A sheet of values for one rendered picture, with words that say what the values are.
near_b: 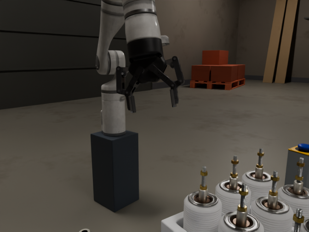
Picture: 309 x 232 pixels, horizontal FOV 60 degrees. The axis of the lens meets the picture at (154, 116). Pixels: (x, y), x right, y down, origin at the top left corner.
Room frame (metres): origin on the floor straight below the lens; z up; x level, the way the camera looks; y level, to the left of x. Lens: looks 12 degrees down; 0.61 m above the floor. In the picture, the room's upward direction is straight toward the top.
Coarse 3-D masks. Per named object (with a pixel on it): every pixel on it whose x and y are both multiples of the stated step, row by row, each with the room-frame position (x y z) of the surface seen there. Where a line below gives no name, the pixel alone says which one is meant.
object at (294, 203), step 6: (282, 186) 0.70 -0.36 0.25; (282, 192) 0.66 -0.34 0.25; (282, 198) 0.65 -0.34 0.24; (288, 198) 0.64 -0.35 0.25; (294, 198) 0.63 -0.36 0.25; (288, 204) 0.64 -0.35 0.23; (294, 204) 0.63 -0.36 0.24; (300, 204) 0.62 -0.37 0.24; (306, 204) 0.62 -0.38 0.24; (294, 210) 0.63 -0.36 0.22; (306, 210) 0.62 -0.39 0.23; (306, 216) 0.62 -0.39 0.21; (294, 222) 0.62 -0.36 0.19
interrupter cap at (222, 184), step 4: (224, 180) 0.73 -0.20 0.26; (228, 180) 0.73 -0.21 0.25; (220, 184) 0.70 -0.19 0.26; (224, 184) 0.71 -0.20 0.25; (228, 184) 0.71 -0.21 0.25; (240, 184) 0.70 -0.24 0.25; (224, 188) 0.68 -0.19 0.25; (228, 188) 0.68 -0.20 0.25; (236, 188) 0.69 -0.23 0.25; (240, 188) 0.68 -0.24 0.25; (232, 192) 0.66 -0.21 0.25; (236, 192) 0.66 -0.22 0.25
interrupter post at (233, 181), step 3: (231, 177) 0.69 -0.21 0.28; (237, 177) 0.69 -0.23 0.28; (231, 180) 0.69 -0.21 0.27; (234, 180) 0.68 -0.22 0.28; (237, 180) 0.69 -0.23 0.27; (231, 183) 0.69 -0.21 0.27; (234, 183) 0.68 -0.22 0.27; (237, 183) 0.69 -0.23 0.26; (231, 186) 0.69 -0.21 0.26; (234, 186) 0.68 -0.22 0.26
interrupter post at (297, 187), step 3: (294, 180) 0.67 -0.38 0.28; (294, 183) 0.67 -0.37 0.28; (297, 183) 0.66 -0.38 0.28; (300, 183) 0.66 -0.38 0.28; (294, 186) 0.66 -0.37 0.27; (297, 186) 0.66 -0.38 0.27; (300, 186) 0.66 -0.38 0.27; (294, 189) 0.66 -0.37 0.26; (297, 189) 0.66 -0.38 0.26; (300, 189) 0.66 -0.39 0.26; (294, 192) 0.66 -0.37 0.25; (297, 192) 0.66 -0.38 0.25; (300, 192) 0.66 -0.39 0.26
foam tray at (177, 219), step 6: (174, 216) 0.66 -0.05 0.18; (180, 216) 0.66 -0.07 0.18; (162, 222) 0.64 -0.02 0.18; (168, 222) 0.64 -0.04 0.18; (174, 222) 0.64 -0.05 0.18; (180, 222) 0.65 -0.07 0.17; (162, 228) 0.64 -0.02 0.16; (168, 228) 0.62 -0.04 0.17; (174, 228) 0.61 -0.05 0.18; (180, 228) 0.61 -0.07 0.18
